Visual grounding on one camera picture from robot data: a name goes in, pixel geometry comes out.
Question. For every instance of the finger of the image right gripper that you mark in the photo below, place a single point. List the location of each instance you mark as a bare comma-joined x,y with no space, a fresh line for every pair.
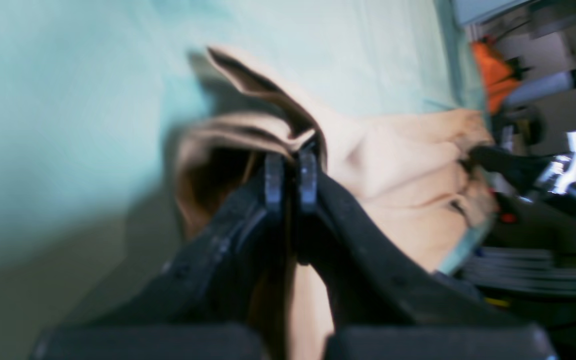
385,306

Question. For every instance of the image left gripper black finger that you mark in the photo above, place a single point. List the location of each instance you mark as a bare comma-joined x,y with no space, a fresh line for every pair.
521,172

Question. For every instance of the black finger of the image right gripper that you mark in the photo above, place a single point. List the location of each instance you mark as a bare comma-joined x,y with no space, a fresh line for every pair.
197,307

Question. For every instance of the tan T-shirt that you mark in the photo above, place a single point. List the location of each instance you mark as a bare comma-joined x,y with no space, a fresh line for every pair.
407,171

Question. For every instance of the orange cloth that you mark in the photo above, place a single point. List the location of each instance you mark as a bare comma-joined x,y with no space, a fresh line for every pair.
497,76

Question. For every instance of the green table cloth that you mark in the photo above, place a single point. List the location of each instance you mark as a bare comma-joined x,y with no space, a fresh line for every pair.
94,95

